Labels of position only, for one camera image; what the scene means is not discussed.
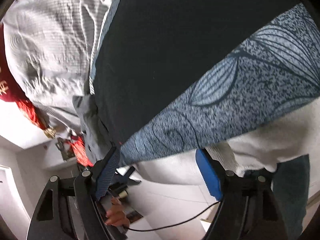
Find black garment with patterned lining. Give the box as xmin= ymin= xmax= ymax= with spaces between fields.
xmin=93 ymin=0 xmax=319 ymax=166

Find person's left hand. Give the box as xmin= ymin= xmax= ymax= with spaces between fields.
xmin=105 ymin=197 xmax=130 ymax=228

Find grey padded jacket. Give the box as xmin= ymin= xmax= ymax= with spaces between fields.
xmin=73 ymin=94 xmax=113 ymax=164

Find red embroidered cushion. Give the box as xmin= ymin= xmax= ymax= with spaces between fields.
xmin=1 ymin=25 xmax=93 ymax=167

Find grey striped bed sheet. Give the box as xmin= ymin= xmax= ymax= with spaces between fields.
xmin=3 ymin=0 xmax=112 ymax=131

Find black cable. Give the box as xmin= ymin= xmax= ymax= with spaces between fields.
xmin=123 ymin=199 xmax=222 ymax=231

